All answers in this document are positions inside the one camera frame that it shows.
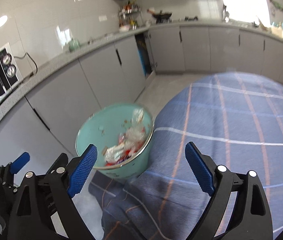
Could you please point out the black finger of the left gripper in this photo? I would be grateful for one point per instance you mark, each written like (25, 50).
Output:
(8, 172)

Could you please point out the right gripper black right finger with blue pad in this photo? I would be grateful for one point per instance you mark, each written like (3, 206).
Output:
(250, 218)

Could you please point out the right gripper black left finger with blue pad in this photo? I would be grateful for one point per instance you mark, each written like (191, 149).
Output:
(43, 207)

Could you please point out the clear plastic bag with food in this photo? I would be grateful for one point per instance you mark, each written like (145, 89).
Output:
(137, 131)

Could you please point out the white green package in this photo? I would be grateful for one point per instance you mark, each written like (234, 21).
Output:
(114, 153)

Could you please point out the teal trash bin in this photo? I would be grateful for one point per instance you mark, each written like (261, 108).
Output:
(107, 128)

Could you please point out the grey base cabinets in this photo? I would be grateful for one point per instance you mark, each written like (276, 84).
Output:
(57, 100)

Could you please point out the blue plaid tablecloth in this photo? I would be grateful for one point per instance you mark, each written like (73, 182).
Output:
(236, 119)

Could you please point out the green kettle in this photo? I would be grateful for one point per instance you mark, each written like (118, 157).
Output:
(74, 44)

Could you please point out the white bowl on counter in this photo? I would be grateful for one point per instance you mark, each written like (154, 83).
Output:
(124, 28)

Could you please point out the spice rack with bottles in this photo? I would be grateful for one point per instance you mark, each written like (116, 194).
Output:
(128, 14)

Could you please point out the black wok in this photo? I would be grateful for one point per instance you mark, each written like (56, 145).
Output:
(159, 17)

